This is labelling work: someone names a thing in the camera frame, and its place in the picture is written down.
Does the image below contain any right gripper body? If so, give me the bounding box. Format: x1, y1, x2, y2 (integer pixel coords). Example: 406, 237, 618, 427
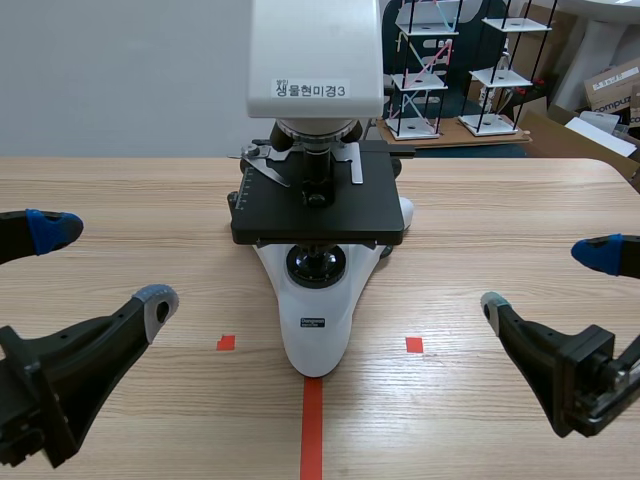
555, 324, 640, 441

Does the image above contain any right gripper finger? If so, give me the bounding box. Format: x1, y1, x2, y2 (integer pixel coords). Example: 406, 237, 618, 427
479, 291, 577, 440
570, 233, 640, 281

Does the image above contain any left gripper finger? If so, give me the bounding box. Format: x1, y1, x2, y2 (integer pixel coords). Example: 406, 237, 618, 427
0, 208, 85, 267
21, 283, 181, 450

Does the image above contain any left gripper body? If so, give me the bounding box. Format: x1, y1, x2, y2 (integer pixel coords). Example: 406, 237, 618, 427
0, 324, 82, 474

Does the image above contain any large open cardboard box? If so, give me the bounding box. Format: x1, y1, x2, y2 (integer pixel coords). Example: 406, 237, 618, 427
518, 103, 640, 192

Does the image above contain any printed brown cardboard box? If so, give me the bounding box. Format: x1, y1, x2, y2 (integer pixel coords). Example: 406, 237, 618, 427
581, 56, 640, 127

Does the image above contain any flat brown cardboard sheet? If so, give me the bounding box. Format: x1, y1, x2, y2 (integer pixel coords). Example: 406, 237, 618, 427
373, 116, 534, 149

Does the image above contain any model tower with white plates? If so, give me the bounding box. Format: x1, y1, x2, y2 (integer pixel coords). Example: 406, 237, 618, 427
457, 0, 557, 138

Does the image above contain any white wash basin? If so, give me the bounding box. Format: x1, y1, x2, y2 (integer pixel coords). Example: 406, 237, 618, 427
563, 0, 640, 112

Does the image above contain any model tower with coloured braces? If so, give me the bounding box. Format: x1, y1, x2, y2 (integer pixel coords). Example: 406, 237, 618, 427
383, 0, 460, 142

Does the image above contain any white and black microscope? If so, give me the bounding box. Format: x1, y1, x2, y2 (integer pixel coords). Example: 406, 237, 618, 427
225, 0, 417, 380

